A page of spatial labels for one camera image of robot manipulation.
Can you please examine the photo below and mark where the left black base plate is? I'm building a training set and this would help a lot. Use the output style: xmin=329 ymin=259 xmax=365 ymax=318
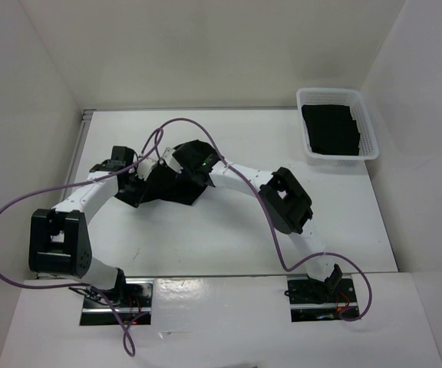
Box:
xmin=75 ymin=278 xmax=154 ymax=327

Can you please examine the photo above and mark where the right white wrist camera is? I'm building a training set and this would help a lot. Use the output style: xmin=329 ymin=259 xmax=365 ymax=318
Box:
xmin=161 ymin=147 xmax=183 ymax=174

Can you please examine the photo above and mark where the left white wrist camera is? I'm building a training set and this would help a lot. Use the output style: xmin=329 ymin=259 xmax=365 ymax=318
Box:
xmin=136 ymin=156 xmax=157 ymax=181

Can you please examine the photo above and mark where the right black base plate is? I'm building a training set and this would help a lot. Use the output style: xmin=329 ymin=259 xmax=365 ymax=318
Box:
xmin=284 ymin=276 xmax=360 ymax=323

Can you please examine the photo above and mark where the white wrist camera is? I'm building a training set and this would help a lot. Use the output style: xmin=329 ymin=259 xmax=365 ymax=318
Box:
xmin=161 ymin=147 xmax=183 ymax=174
xmin=136 ymin=156 xmax=157 ymax=181

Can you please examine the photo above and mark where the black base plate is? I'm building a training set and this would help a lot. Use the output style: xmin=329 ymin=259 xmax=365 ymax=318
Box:
xmin=75 ymin=278 xmax=154 ymax=327
xmin=284 ymin=276 xmax=360 ymax=323

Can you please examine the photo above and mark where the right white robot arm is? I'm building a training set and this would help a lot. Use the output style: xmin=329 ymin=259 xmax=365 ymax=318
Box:
xmin=172 ymin=140 xmax=342 ymax=304

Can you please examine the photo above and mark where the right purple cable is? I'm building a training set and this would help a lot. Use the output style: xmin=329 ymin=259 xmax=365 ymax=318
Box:
xmin=155 ymin=117 xmax=374 ymax=321

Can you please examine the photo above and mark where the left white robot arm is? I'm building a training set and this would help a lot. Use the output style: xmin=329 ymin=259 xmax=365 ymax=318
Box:
xmin=28 ymin=146 xmax=144 ymax=307

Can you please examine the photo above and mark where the black folded skirts stack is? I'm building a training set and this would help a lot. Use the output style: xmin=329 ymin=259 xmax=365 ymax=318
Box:
xmin=302 ymin=104 xmax=361 ymax=156

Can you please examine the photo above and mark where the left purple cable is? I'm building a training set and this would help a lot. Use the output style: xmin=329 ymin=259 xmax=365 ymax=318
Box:
xmin=0 ymin=127 xmax=165 ymax=357

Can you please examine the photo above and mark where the purple cable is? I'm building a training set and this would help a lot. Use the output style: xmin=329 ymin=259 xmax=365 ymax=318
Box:
xmin=155 ymin=117 xmax=374 ymax=321
xmin=0 ymin=127 xmax=165 ymax=357

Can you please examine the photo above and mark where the black skirt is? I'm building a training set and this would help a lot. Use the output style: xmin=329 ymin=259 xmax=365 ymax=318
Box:
xmin=140 ymin=165 xmax=206 ymax=205

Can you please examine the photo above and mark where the white plastic basket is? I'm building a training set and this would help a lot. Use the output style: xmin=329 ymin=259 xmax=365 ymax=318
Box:
xmin=296 ymin=87 xmax=379 ymax=166

